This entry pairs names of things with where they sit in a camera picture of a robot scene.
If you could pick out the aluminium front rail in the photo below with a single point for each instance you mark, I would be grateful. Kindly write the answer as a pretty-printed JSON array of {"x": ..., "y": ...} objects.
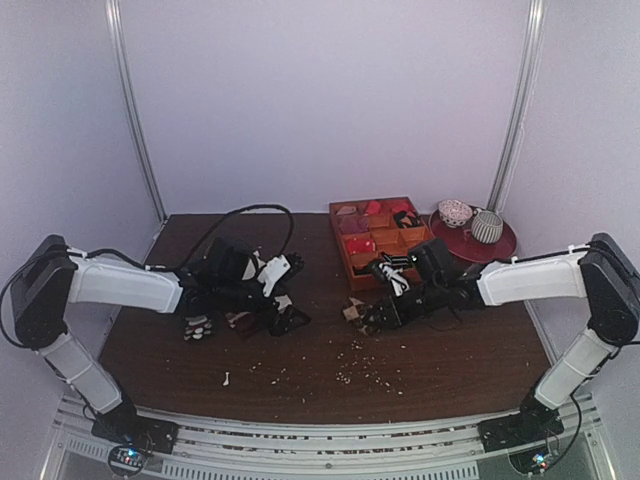
[{"x": 212, "y": 448}]

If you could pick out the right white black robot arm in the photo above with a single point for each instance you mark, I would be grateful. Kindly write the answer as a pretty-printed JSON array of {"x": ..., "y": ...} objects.
[{"x": 597, "y": 271}]

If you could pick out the black white striped rolled sock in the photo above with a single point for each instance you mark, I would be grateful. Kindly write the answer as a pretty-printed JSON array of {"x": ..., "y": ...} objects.
[{"x": 398, "y": 262}]

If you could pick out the black red rolled sock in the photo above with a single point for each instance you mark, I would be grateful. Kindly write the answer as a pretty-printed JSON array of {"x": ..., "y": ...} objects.
[{"x": 406, "y": 219}]

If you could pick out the aluminium frame post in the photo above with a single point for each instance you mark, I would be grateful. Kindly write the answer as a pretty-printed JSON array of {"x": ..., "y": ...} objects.
[
  {"x": 524, "y": 89},
  {"x": 117, "y": 35}
]

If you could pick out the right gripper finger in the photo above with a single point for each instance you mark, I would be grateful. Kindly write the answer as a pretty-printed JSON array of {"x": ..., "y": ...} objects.
[
  {"x": 381, "y": 316},
  {"x": 379, "y": 269}
]

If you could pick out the dark teal cartoon sock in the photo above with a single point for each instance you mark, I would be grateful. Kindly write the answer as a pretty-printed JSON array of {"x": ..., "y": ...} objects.
[{"x": 196, "y": 328}]

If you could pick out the brown argyle sock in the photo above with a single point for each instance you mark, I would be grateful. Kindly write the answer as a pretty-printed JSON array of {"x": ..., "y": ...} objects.
[{"x": 353, "y": 312}]

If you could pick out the striped beige brown sock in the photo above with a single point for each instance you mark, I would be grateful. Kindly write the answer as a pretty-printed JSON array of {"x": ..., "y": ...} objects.
[{"x": 245, "y": 320}]

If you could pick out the striped white cup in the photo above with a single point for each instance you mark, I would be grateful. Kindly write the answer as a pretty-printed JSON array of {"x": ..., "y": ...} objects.
[{"x": 487, "y": 227}]

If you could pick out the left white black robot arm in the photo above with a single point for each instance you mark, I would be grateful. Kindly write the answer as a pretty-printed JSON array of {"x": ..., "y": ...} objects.
[{"x": 57, "y": 275}]

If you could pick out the red round plate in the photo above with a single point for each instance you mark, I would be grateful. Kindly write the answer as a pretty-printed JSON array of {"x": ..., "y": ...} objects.
[{"x": 464, "y": 246}]

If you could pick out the wooden compartment tray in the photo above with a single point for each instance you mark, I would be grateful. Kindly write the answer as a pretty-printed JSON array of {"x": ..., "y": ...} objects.
[{"x": 382, "y": 229}]

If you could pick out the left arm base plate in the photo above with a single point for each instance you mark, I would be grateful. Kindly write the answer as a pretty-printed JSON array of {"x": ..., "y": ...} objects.
[{"x": 135, "y": 432}]

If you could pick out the dotted white bowl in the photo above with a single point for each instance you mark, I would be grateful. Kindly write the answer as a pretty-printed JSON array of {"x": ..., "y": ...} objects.
[{"x": 454, "y": 213}]

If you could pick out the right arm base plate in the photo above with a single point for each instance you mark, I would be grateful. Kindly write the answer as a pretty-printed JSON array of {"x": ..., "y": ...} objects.
[{"x": 524, "y": 427}]

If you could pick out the purple rolled sock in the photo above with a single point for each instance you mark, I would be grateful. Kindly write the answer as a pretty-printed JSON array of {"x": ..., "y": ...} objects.
[{"x": 352, "y": 224}]

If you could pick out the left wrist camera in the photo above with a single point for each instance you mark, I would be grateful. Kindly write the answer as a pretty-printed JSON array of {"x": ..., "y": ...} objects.
[{"x": 230, "y": 259}]

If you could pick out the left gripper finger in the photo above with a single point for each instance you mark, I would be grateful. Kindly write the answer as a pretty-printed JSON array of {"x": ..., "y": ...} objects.
[
  {"x": 296, "y": 263},
  {"x": 281, "y": 321}
]

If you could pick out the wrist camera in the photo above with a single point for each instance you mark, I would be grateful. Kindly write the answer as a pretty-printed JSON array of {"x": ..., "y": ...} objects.
[
  {"x": 433, "y": 261},
  {"x": 230, "y": 259}
]

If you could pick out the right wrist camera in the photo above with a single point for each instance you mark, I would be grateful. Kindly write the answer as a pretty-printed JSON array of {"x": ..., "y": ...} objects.
[{"x": 433, "y": 261}]

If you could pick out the left aluminium frame post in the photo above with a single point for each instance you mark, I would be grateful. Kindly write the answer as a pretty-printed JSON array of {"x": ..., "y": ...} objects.
[{"x": 117, "y": 35}]

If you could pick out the right aluminium frame post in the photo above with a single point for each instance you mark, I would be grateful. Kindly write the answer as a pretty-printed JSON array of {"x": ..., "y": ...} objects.
[{"x": 524, "y": 89}]

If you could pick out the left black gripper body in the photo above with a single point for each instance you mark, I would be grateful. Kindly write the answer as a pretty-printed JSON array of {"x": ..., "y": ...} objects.
[{"x": 232, "y": 292}]

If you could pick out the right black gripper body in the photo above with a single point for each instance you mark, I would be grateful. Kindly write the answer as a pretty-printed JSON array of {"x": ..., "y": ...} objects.
[{"x": 391, "y": 309}]

